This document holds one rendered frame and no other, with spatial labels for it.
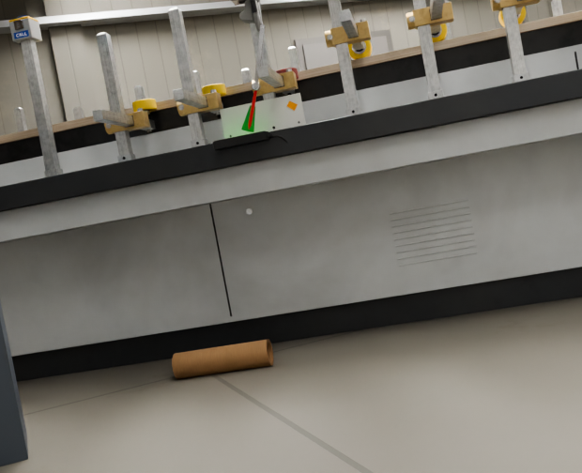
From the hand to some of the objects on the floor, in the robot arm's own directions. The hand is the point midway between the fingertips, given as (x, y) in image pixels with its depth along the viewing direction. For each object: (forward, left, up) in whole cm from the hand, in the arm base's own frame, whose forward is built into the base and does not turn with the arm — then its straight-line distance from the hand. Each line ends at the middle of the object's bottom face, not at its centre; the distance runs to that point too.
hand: (260, 26), depth 229 cm
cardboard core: (+10, +28, -101) cm, 105 cm away
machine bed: (+71, -2, -101) cm, 123 cm away
